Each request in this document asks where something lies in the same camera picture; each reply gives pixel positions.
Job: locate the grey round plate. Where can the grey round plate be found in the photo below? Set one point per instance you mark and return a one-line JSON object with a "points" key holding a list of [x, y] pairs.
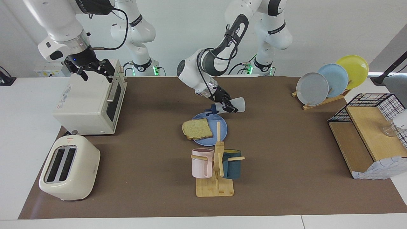
{"points": [[311, 90]]}

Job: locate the two-tier wooden shelf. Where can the two-tier wooden shelf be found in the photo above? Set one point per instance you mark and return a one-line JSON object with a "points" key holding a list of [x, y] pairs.
{"points": [[369, 130]]}

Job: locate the white power socket box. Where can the white power socket box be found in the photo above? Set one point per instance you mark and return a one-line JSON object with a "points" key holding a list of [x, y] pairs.
{"points": [[47, 71]]}

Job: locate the black clamp mount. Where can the black clamp mount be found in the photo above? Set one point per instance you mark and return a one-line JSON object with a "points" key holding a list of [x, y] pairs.
{"points": [[6, 79]]}

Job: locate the pink mug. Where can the pink mug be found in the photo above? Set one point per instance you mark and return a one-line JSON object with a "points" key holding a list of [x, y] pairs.
{"points": [[201, 167]]}

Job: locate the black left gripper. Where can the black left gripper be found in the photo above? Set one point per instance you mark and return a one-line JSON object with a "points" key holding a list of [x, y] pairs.
{"points": [[220, 93]]}

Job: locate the cream two-slot toaster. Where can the cream two-slot toaster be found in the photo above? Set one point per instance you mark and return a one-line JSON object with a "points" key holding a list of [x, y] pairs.
{"points": [[82, 168]]}

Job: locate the wooden mug rack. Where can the wooden mug rack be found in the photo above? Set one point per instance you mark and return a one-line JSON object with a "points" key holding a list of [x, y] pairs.
{"points": [[214, 189]]}

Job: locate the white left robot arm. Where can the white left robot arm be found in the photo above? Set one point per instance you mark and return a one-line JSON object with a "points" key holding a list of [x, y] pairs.
{"points": [[197, 73]]}

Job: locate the white blue checkered cloth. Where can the white blue checkered cloth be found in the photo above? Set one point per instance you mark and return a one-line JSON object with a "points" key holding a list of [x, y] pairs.
{"points": [[381, 168]]}

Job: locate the yellow round plate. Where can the yellow round plate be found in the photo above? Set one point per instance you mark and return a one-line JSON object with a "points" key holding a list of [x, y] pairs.
{"points": [[356, 70]]}

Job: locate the white bottle dark blue cap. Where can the white bottle dark blue cap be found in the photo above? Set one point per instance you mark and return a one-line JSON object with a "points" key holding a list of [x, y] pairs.
{"points": [[240, 105]]}

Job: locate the clear glass cup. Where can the clear glass cup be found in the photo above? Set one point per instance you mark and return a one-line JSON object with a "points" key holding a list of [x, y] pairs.
{"points": [[388, 130]]}

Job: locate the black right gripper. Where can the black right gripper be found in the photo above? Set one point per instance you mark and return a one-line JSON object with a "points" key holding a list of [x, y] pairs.
{"points": [[82, 60]]}

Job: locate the wooden plate rack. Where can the wooden plate rack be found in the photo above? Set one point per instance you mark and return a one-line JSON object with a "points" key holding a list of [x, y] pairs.
{"points": [[321, 103]]}

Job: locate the brown table mat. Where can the brown table mat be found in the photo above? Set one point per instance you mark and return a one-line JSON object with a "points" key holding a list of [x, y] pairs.
{"points": [[143, 190]]}

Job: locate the teal mug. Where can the teal mug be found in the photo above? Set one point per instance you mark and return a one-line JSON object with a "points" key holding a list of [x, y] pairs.
{"points": [[233, 168]]}

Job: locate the light blue round plate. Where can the light blue round plate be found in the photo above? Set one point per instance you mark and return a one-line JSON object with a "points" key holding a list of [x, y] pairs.
{"points": [[337, 78]]}

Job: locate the toasted bread slice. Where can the toasted bread slice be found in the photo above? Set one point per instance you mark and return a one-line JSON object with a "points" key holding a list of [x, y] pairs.
{"points": [[197, 128]]}

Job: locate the grey rounded object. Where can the grey rounded object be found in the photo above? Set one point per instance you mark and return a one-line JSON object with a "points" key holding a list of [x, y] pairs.
{"points": [[397, 86]]}

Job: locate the white rounded object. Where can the white rounded object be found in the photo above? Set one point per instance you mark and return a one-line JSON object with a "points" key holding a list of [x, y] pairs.
{"points": [[402, 121]]}

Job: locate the white toaster oven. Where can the white toaster oven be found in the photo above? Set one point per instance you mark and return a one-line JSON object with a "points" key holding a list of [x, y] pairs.
{"points": [[86, 105]]}

